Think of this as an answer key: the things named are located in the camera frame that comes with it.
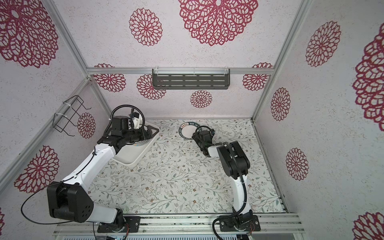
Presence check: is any green rim plate back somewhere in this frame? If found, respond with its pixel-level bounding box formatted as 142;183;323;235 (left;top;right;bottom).
178;122;200;140

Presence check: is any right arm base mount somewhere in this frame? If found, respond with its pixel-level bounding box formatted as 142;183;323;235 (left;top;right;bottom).
219;212;261;233

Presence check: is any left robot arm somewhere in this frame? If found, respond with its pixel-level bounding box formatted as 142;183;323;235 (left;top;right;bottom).
47;115;160;228

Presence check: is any white plate brown line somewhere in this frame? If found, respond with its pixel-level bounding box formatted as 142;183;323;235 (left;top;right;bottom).
131;131;152;146

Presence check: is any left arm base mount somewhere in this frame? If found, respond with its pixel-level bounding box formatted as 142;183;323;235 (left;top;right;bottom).
97;209;141;233

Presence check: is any grey slotted wall shelf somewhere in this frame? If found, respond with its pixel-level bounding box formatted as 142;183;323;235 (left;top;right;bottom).
152;69;231;90

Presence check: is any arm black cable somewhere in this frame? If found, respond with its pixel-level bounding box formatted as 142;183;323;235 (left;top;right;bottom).
20;104;146;240
194;125;250;240

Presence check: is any black wire wall rack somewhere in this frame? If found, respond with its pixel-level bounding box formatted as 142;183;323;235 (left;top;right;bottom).
52;95;91;137

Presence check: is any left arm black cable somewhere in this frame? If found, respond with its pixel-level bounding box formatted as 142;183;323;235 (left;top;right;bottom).
20;104;146;240

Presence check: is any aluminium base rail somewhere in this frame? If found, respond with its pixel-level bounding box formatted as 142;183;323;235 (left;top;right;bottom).
52;213;305;240

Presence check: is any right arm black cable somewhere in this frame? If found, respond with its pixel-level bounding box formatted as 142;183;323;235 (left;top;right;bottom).
194;125;250;240

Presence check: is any white plastic bin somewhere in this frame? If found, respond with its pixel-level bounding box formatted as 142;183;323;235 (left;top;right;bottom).
112;123;160;168

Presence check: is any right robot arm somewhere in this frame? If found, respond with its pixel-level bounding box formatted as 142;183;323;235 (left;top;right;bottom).
192;126;253;222

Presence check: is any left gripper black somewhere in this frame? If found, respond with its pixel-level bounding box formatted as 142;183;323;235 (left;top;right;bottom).
123;124;160;144

